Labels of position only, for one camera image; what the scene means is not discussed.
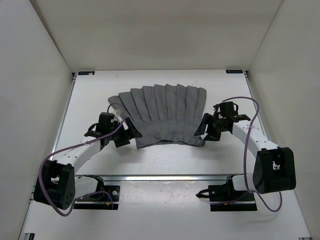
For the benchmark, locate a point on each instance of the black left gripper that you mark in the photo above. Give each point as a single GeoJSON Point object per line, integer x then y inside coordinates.
{"type": "Point", "coordinates": [131, 132]}

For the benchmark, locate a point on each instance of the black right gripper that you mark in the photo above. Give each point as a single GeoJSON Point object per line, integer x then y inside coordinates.
{"type": "Point", "coordinates": [211, 136]}

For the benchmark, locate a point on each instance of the grey pleated skirt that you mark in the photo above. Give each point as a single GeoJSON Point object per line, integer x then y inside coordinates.
{"type": "Point", "coordinates": [163, 114]}

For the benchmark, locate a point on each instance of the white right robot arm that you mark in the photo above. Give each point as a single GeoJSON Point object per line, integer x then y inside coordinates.
{"type": "Point", "coordinates": [274, 167]}

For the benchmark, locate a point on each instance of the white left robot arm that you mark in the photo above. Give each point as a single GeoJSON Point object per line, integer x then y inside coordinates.
{"type": "Point", "coordinates": [57, 184]}

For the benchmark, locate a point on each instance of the dark label sticker right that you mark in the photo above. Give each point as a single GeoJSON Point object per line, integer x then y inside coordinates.
{"type": "Point", "coordinates": [234, 71]}

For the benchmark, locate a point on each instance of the dark label sticker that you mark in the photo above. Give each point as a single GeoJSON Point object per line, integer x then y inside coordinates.
{"type": "Point", "coordinates": [86, 73]}
{"type": "Point", "coordinates": [234, 71]}

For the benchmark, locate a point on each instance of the dark label sticker left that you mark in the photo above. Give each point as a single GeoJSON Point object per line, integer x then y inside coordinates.
{"type": "Point", "coordinates": [86, 73]}

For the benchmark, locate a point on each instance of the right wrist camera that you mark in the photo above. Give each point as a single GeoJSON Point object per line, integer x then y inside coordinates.
{"type": "Point", "coordinates": [229, 111]}

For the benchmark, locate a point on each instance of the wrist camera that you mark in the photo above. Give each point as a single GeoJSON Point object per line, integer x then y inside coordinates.
{"type": "Point", "coordinates": [107, 123]}
{"type": "Point", "coordinates": [229, 111]}

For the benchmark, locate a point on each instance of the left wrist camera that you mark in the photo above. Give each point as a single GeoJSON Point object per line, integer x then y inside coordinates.
{"type": "Point", "coordinates": [107, 123]}

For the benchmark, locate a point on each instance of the aluminium table edge rail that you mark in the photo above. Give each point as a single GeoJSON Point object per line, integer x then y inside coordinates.
{"type": "Point", "coordinates": [166, 178]}

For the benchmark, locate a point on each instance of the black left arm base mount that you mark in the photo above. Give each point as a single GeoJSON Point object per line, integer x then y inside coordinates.
{"type": "Point", "coordinates": [93, 193]}

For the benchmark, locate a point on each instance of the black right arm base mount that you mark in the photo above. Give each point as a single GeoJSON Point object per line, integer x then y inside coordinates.
{"type": "Point", "coordinates": [223, 198]}

